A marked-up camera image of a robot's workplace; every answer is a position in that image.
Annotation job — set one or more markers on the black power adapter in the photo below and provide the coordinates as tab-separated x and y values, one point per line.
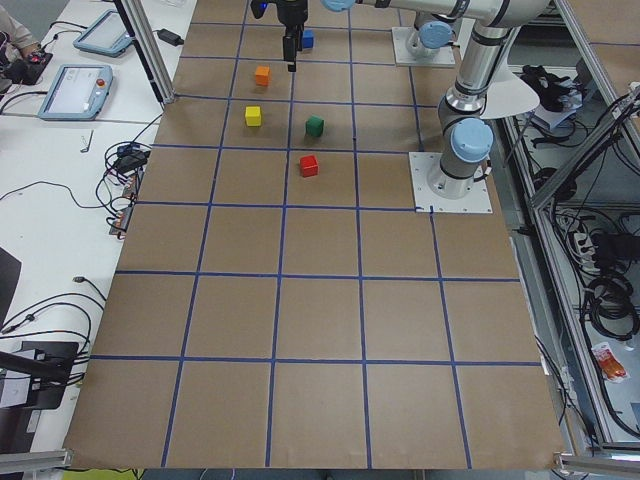
170	37

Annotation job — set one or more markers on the red wooden block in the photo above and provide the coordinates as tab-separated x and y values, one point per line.
308	166

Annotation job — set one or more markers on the orange wooden block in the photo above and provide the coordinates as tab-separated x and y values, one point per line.
262	75

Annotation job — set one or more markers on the yellow wooden block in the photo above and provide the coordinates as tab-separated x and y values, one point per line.
253	116

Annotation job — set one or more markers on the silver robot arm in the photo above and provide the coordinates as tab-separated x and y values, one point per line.
429	35
468	139

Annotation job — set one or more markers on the orange snack packet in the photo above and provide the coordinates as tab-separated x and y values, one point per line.
611	368

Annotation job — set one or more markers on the teach pendant tablet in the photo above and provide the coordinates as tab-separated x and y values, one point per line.
106	36
77	93

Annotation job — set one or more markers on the far teach pendant tablet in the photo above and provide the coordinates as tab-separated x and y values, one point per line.
106	36

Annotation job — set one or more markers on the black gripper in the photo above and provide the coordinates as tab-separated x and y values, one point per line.
291	14

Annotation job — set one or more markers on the near teach pendant tablet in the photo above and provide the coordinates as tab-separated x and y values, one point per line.
77	93

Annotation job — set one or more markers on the green wooden block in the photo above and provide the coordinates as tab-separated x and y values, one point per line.
314	126

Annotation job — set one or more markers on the brown paper table cover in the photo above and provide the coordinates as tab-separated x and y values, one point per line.
261	319

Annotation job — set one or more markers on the aluminium frame post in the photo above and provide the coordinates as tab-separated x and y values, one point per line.
139	30

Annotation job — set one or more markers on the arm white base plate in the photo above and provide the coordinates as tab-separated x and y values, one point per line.
435	192
443	59

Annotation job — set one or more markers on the blue wooden block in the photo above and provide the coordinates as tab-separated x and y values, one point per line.
308	39

